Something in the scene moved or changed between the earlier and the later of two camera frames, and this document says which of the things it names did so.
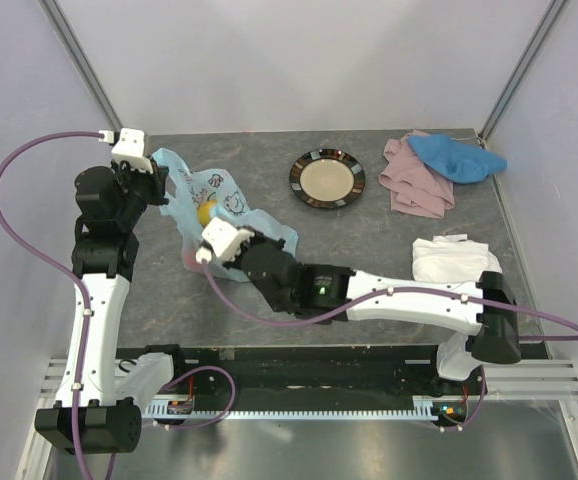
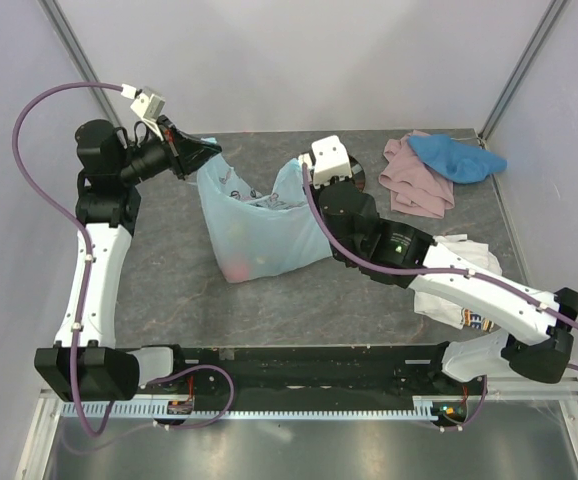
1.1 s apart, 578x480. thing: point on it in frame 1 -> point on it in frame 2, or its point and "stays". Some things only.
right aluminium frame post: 522,66 stays
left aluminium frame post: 70,44 stays
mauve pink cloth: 415,188 stays
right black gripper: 237,260 -> 317,190
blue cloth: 452,161 stays
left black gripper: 156,178 -> 188,153
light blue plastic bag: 186,190 -> 256,237
